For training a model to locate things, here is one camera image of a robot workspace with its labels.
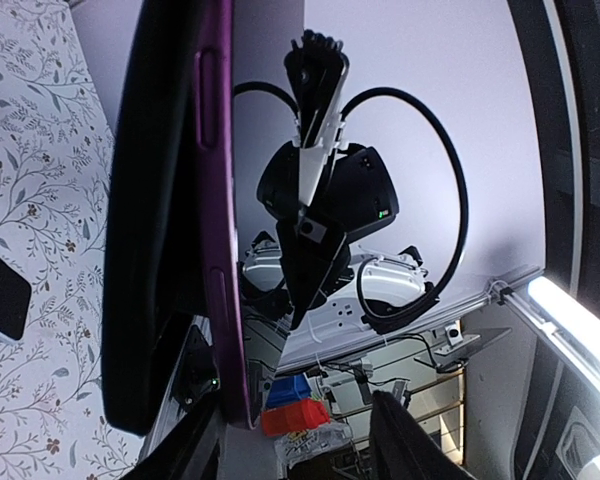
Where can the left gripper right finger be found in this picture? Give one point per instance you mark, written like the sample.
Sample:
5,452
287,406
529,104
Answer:
401,449

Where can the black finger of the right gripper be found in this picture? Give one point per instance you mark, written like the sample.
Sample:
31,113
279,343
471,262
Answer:
313,250

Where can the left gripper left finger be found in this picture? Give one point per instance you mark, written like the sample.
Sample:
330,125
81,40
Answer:
191,451

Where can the purple phone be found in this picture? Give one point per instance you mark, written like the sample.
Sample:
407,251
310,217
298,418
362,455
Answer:
15,296

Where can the red storage bin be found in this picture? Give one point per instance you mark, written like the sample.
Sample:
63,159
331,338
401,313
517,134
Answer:
306,414

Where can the blue storage bin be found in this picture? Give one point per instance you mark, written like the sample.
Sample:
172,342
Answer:
288,390

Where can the white light tube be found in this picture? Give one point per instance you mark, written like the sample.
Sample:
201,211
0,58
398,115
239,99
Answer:
570,316

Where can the floral table mat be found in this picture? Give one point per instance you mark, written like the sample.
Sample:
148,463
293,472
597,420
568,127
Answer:
55,154

